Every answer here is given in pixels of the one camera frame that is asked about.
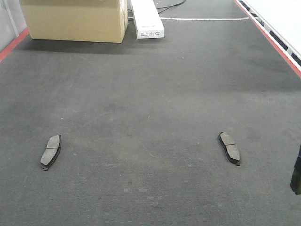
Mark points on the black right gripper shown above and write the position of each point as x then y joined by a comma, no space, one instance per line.
295,183

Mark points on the dark brake pad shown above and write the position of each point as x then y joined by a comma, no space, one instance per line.
230,148
51,152

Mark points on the white long box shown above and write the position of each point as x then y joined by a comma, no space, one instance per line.
146,19

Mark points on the cardboard box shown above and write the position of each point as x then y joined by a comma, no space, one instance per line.
76,20

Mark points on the red conveyor frame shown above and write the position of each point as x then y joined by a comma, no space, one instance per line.
292,57

